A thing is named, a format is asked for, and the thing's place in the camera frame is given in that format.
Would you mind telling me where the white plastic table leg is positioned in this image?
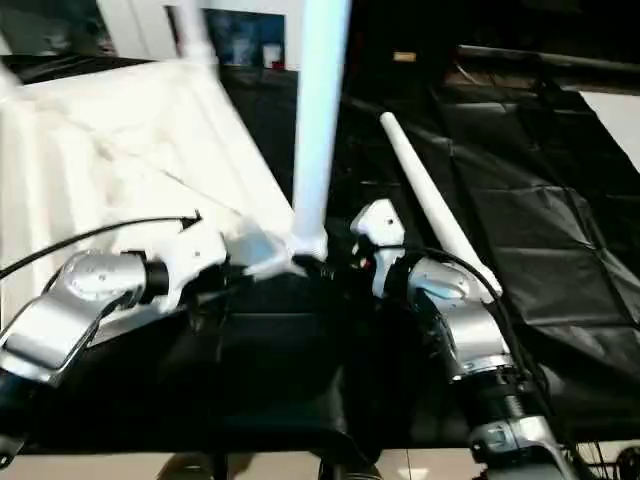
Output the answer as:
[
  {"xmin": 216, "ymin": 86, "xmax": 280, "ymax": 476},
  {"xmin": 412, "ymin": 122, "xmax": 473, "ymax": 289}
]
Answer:
[
  {"xmin": 378, "ymin": 111, "xmax": 505, "ymax": 295},
  {"xmin": 288, "ymin": 0, "xmax": 355, "ymax": 262},
  {"xmin": 171, "ymin": 0, "xmax": 220, "ymax": 65},
  {"xmin": 0, "ymin": 33, "xmax": 25, "ymax": 97}
]

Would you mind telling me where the black left wrist camera cable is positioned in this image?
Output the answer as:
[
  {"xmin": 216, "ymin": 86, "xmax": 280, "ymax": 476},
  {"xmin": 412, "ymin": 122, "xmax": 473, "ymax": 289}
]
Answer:
[{"xmin": 0, "ymin": 208, "xmax": 205, "ymax": 277}]

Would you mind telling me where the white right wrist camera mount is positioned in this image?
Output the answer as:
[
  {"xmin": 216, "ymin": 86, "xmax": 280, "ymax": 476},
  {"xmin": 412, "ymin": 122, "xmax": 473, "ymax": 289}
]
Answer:
[{"xmin": 348, "ymin": 196, "xmax": 407, "ymax": 297}]

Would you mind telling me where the white blue patterned jar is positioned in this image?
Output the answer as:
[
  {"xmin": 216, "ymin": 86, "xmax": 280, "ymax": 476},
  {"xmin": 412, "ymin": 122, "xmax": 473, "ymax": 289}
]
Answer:
[{"xmin": 227, "ymin": 33, "xmax": 252, "ymax": 66}]

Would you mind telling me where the black cabinet with gold label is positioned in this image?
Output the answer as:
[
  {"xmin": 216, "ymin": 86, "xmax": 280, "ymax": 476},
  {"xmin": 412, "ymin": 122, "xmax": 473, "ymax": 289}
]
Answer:
[{"xmin": 349, "ymin": 0, "xmax": 640, "ymax": 62}]

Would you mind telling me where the dark robot left foot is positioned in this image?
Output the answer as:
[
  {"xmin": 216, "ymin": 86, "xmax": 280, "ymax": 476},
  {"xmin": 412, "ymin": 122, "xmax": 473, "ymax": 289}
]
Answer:
[{"xmin": 158, "ymin": 451, "xmax": 222, "ymax": 480}]

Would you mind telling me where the white plastic table top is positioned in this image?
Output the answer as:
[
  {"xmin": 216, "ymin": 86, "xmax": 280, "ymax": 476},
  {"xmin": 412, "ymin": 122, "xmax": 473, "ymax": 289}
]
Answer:
[{"xmin": 0, "ymin": 53, "xmax": 312, "ymax": 322}]

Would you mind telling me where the white flat board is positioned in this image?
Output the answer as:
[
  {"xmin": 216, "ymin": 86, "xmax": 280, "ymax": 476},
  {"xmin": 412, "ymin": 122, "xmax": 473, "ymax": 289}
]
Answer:
[{"xmin": 578, "ymin": 88, "xmax": 640, "ymax": 177}]

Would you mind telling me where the white display cabinet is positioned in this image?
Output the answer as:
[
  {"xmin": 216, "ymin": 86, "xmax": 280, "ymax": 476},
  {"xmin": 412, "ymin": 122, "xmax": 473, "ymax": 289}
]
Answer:
[{"xmin": 0, "ymin": 0, "xmax": 307, "ymax": 70}]

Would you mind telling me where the black work mat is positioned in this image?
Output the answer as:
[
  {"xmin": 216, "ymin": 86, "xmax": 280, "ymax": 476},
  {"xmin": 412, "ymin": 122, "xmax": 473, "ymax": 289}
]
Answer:
[{"xmin": 0, "ymin": 52, "xmax": 640, "ymax": 456}]

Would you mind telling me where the dark robot right foot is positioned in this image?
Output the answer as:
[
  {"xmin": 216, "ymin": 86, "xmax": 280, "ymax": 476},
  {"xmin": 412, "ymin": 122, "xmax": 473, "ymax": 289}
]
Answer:
[{"xmin": 318, "ymin": 458, "xmax": 382, "ymax": 480}]

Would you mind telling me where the dark robot foot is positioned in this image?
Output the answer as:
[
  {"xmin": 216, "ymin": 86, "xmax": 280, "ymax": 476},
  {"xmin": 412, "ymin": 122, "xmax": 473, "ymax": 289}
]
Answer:
[
  {"xmin": 318, "ymin": 458, "xmax": 382, "ymax": 480},
  {"xmin": 158, "ymin": 451, "xmax": 222, "ymax": 480}
]

